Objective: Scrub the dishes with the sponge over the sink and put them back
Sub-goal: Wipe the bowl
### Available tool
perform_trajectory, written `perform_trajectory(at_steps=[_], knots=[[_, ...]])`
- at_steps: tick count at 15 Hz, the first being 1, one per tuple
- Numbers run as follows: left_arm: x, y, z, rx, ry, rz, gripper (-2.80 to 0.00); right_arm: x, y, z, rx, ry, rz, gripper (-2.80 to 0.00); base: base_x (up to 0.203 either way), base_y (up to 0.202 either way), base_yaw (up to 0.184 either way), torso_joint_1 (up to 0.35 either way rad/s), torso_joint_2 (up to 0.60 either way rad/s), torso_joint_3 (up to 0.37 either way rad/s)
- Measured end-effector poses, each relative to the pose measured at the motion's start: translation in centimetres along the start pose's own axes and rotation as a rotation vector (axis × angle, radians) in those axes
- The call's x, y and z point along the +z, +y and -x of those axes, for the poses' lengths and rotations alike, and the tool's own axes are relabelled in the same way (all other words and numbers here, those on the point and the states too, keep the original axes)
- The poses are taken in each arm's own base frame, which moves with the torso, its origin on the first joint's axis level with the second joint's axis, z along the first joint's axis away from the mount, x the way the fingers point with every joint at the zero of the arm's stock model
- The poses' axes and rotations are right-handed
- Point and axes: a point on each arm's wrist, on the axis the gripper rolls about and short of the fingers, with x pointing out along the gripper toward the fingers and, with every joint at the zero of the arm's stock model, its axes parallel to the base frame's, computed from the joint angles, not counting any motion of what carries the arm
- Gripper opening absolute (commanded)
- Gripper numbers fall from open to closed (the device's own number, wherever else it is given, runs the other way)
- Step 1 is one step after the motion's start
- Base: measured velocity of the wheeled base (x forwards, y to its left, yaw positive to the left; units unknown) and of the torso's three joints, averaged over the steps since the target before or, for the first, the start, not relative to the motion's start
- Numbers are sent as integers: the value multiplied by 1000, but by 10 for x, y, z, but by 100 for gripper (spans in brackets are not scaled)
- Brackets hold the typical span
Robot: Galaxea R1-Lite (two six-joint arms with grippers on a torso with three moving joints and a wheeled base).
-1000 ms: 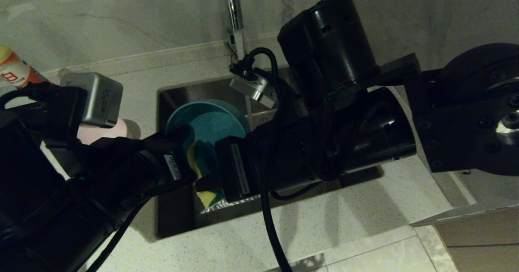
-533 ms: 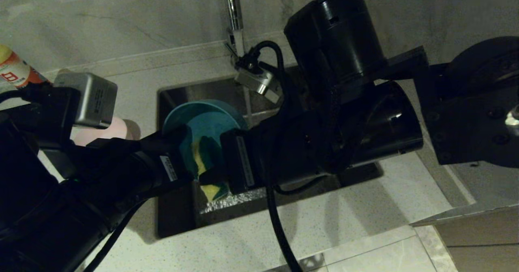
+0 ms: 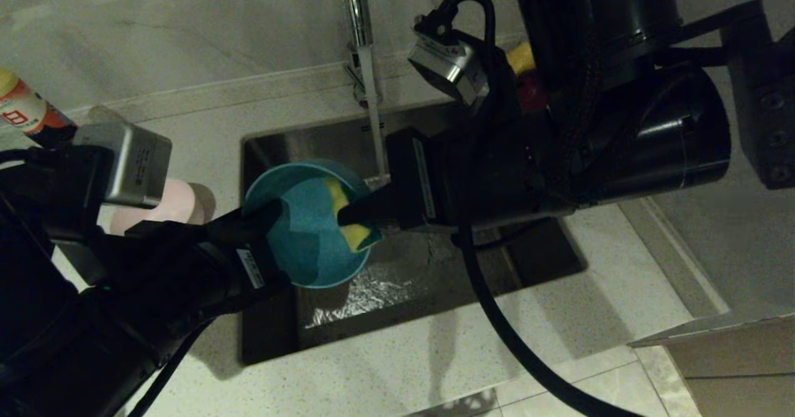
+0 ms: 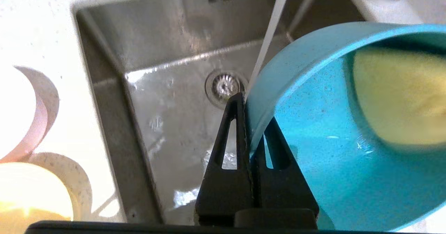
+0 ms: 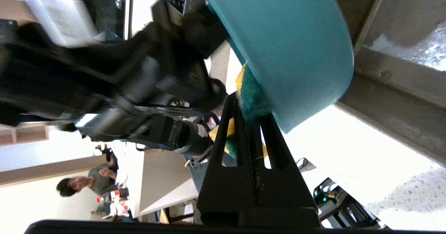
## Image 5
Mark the green and yellow sponge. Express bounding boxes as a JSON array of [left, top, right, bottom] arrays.
[[209, 63, 275, 158]]

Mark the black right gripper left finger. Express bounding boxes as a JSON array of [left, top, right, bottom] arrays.
[[197, 92, 256, 226]]

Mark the light wooden table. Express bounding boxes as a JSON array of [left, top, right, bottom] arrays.
[[138, 150, 200, 218]]

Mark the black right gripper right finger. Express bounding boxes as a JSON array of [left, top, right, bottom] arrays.
[[249, 114, 319, 227]]

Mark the blue plastic bowl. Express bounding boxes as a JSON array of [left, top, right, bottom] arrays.
[[197, 0, 355, 134]]

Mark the black device with green light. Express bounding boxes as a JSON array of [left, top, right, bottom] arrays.
[[313, 178, 389, 229]]

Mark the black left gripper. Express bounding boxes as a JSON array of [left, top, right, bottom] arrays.
[[118, 7, 229, 105]]

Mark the person in grey shirt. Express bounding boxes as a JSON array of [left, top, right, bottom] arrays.
[[56, 166, 121, 198]]

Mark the stainless steel sink basin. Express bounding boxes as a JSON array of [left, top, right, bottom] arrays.
[[326, 0, 446, 165]]

